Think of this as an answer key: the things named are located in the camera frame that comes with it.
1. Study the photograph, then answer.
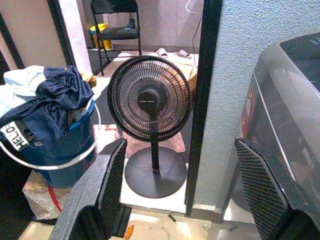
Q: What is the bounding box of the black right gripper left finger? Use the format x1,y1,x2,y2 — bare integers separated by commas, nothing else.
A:
49,137,133,240

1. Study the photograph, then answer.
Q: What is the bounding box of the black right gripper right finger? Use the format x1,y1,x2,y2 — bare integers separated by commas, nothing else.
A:
234,137,320,240

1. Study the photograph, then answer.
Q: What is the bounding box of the light blue garment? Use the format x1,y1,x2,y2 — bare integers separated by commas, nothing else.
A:
0,65,47,118

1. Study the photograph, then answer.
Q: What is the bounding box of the grey washing machine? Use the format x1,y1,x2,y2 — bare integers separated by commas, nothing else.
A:
219,31,320,216

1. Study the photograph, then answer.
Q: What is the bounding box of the plastic wrapped box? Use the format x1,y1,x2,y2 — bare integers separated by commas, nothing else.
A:
22,169,73,221

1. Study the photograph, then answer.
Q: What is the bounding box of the blue laundry bucket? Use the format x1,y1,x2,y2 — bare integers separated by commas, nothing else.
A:
0,98,102,190

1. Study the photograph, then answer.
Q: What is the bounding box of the small orange object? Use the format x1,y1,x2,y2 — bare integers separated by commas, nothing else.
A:
124,224,135,240

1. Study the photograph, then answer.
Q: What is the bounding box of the navy blue garment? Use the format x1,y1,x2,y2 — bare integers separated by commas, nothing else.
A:
0,65,95,141

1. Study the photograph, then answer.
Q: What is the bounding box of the brown cardboard box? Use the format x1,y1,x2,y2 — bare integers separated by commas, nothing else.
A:
178,62,199,88

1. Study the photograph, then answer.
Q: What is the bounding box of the black framed sliding door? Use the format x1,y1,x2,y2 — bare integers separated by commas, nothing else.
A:
0,0,76,86

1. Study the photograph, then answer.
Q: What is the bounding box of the black folding chair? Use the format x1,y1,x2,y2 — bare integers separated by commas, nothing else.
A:
90,0,143,77

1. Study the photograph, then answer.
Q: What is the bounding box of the yellow bin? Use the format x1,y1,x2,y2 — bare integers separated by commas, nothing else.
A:
89,23,113,50

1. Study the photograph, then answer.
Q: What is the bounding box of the black pedestal fan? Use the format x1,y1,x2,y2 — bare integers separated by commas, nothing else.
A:
106,55,194,199

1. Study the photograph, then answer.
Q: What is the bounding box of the black door post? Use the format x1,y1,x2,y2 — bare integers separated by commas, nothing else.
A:
184,0,223,217

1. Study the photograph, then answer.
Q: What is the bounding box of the thin white cable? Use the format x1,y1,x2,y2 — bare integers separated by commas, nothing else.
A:
186,0,203,83

